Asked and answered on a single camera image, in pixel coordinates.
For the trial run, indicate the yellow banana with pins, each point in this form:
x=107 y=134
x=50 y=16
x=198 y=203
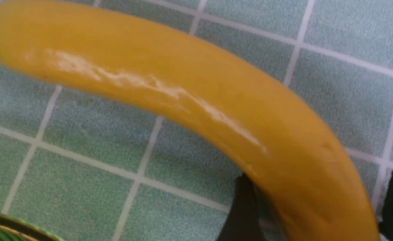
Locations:
x=283 y=146

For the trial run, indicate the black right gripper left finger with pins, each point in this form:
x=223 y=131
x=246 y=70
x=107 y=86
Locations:
x=242 y=223

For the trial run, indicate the green leaf-shaped glass plate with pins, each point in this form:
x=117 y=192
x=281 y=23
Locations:
x=12 y=229

